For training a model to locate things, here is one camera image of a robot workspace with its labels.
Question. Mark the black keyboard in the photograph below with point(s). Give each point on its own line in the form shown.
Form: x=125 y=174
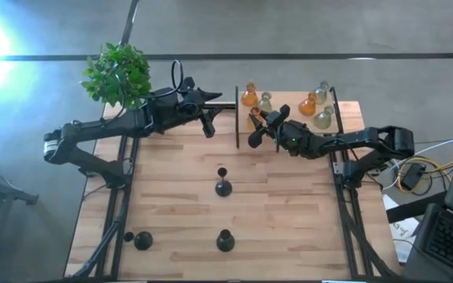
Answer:
x=452 y=243

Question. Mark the amber ribbed glass candle holder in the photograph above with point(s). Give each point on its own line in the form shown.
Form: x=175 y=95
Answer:
x=307 y=107
x=256 y=112
x=249 y=97

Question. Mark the medium black candlestick holder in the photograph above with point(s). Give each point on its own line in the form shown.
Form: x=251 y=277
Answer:
x=223 y=189

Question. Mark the clear ribbed glass candle holder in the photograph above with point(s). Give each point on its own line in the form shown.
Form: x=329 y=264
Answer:
x=321 y=94
x=265 y=104
x=323 y=120

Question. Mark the silver metal bracket plate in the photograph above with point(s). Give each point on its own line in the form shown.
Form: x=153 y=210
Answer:
x=339 y=169

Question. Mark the short black candlestick holder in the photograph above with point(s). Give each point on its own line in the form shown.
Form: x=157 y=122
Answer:
x=144 y=241

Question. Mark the white paper sheet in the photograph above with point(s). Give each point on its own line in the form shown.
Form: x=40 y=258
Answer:
x=401 y=236

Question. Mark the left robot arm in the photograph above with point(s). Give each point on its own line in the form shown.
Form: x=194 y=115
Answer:
x=93 y=127

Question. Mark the tall black candlestick holder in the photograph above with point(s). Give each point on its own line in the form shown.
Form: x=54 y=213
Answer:
x=225 y=244

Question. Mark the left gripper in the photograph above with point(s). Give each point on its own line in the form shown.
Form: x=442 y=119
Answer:
x=189 y=106

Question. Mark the green potted plant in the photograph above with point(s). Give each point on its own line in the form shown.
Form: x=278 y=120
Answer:
x=118 y=74

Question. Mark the black metal stand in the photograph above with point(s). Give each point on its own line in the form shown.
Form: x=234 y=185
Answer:
x=14 y=195

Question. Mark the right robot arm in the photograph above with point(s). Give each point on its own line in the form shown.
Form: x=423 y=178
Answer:
x=368 y=137

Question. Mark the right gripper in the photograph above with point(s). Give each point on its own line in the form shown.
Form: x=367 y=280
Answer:
x=293 y=139

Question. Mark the black power brick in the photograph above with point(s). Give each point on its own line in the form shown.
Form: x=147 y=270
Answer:
x=413 y=177

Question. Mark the dark desk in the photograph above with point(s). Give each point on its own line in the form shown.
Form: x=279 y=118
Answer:
x=413 y=271

